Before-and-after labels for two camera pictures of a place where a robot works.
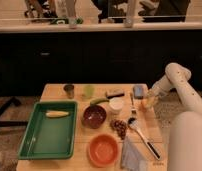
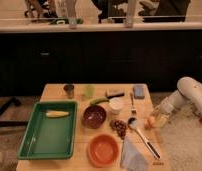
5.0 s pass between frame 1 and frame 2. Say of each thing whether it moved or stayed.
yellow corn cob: stayed
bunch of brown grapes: stayed
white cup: stayed
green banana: stayed
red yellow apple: moved
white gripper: moved
